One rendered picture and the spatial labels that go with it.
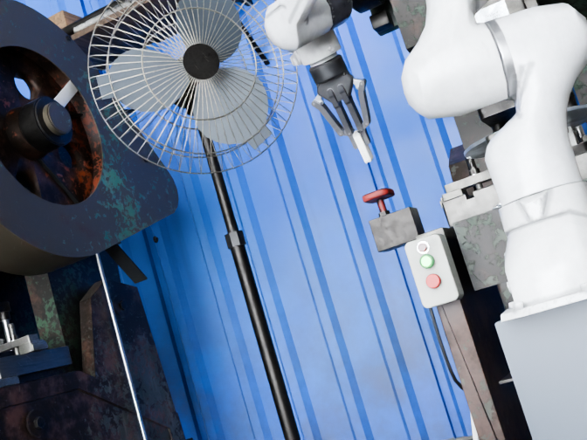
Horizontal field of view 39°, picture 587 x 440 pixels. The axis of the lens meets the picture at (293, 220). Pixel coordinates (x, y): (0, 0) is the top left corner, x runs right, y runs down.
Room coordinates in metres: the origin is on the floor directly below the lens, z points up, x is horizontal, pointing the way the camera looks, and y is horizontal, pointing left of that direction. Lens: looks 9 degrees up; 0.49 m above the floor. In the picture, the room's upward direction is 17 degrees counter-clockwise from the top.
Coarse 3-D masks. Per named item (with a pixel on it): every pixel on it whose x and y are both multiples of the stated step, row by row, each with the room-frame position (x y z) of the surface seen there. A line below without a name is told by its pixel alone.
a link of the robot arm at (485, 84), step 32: (448, 0) 1.07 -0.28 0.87; (480, 0) 1.10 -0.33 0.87; (448, 32) 1.06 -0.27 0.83; (480, 32) 1.06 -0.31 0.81; (416, 64) 1.08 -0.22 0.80; (448, 64) 1.06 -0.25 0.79; (480, 64) 1.06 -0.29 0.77; (416, 96) 1.09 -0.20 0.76; (448, 96) 1.08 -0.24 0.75; (480, 96) 1.08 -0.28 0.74
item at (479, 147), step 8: (568, 112) 1.62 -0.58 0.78; (576, 112) 1.64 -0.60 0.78; (584, 112) 1.67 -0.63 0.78; (568, 120) 1.71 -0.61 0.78; (576, 120) 1.74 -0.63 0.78; (584, 120) 1.78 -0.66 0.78; (472, 144) 1.70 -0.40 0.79; (480, 144) 1.69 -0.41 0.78; (464, 152) 1.76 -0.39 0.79; (472, 152) 1.75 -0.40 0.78; (480, 152) 1.78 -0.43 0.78
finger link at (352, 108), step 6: (342, 90) 1.70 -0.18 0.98; (342, 96) 1.71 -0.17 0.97; (348, 96) 1.72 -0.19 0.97; (348, 102) 1.72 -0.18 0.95; (354, 102) 1.74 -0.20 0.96; (348, 108) 1.73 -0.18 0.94; (354, 108) 1.73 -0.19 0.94; (354, 114) 1.73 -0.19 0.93; (354, 120) 1.74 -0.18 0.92; (360, 120) 1.75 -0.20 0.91; (360, 126) 1.75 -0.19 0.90; (360, 132) 1.75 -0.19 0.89
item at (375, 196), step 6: (372, 192) 1.75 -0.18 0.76; (378, 192) 1.74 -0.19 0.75; (384, 192) 1.74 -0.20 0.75; (390, 192) 1.76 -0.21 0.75; (366, 198) 1.75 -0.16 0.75; (372, 198) 1.75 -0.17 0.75; (378, 198) 1.77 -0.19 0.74; (384, 198) 1.79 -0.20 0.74; (378, 204) 1.77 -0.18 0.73; (384, 204) 1.77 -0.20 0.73
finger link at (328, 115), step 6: (312, 102) 1.74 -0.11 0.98; (318, 102) 1.74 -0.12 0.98; (318, 108) 1.74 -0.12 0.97; (324, 108) 1.74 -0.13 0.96; (324, 114) 1.75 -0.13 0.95; (330, 114) 1.75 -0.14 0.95; (330, 120) 1.75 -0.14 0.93; (336, 120) 1.76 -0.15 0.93; (336, 126) 1.76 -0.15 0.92; (336, 132) 1.76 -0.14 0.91; (342, 132) 1.76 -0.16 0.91
